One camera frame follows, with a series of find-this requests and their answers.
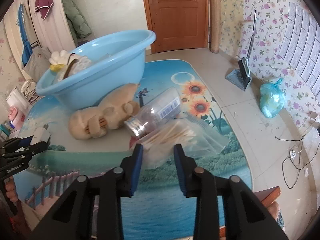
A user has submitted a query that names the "maroon hanging towel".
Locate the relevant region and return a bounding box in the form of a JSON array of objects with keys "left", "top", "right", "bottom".
[{"left": 35, "top": 0, "right": 54, "bottom": 20}]

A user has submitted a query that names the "pink small appliance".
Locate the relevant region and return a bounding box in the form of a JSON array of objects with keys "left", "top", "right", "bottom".
[{"left": 8, "top": 106, "right": 25, "bottom": 130}]

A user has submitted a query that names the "brown wooden door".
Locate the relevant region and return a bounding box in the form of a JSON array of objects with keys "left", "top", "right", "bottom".
[{"left": 143, "top": 0, "right": 209, "bottom": 54}]

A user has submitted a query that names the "green quilted jacket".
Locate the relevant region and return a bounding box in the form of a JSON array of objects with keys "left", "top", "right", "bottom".
[{"left": 61, "top": 0, "right": 92, "bottom": 46}]

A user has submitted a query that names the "zip bag of cotton swabs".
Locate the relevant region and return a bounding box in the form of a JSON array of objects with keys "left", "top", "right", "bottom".
[{"left": 137, "top": 113, "right": 230, "bottom": 170}]

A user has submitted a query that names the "blue hanging strap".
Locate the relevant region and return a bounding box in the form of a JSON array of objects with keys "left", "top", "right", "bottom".
[{"left": 17, "top": 4, "right": 34, "bottom": 67}]

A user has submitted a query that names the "grey tote bag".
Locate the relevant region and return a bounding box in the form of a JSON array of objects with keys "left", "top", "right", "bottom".
[{"left": 22, "top": 47, "right": 51, "bottom": 82}]

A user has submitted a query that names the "beige plush dog toy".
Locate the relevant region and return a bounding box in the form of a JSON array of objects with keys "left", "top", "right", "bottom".
[{"left": 68, "top": 83, "right": 140, "bottom": 140}]

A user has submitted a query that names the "wooden stool corner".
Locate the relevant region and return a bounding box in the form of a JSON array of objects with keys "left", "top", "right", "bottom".
[{"left": 254, "top": 186, "right": 281, "bottom": 207}]

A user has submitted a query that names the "grey dustpan with broom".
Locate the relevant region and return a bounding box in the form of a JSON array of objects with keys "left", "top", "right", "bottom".
[{"left": 225, "top": 9, "right": 257, "bottom": 91}]

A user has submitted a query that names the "white charger cube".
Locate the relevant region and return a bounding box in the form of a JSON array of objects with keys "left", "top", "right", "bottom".
[{"left": 30, "top": 124, "right": 50, "bottom": 145}]

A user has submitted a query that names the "blue plastic trash bag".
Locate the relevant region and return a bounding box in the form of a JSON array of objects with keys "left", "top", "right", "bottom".
[{"left": 259, "top": 79, "right": 285, "bottom": 118}]

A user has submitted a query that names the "person left hand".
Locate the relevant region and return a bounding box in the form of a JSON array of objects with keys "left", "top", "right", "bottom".
[{"left": 5, "top": 177, "right": 18, "bottom": 203}]

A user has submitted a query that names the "white wardrobe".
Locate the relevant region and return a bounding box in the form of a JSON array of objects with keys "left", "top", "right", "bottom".
[{"left": 2, "top": 0, "right": 77, "bottom": 81}]

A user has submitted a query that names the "clear jar of swabs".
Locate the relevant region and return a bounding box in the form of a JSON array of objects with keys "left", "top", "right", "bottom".
[{"left": 124, "top": 87, "right": 181, "bottom": 139}]

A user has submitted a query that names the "white power strip cable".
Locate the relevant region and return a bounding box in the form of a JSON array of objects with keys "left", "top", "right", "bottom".
[{"left": 274, "top": 129, "right": 320, "bottom": 190}]

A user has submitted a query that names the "white plush toy yellow net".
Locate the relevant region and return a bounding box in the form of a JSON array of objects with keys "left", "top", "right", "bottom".
[{"left": 49, "top": 50, "right": 93, "bottom": 83}]

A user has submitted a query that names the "light blue plastic basin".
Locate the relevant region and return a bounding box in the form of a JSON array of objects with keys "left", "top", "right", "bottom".
[{"left": 36, "top": 29, "right": 156, "bottom": 111}]

